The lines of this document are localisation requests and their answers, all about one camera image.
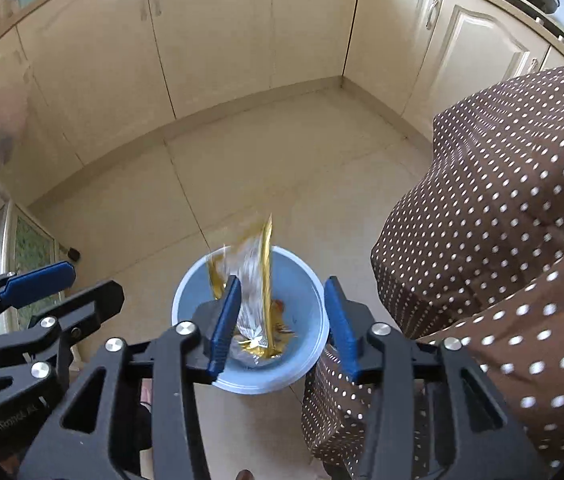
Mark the round table, striped cloth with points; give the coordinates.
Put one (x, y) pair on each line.
(487, 235)

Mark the black door stopper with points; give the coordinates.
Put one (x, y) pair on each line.
(73, 254)

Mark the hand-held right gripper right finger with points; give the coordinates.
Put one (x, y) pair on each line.
(342, 330)

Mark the cream flat-door base cabinet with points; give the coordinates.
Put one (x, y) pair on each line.
(212, 35)

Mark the black gas stove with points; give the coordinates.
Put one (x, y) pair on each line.
(562, 37)

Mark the patterned glass door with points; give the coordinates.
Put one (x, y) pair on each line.
(32, 240)

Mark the light blue plastic bin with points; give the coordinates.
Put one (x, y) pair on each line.
(297, 300)

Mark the cream arched-door base cabinet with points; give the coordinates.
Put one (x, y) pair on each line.
(487, 45)

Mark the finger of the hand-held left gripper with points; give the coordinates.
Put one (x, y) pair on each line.
(87, 305)
(37, 282)

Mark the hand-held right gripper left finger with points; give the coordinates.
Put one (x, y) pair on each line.
(222, 330)

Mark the gold and silver foil wrapper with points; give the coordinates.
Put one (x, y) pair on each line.
(252, 290)

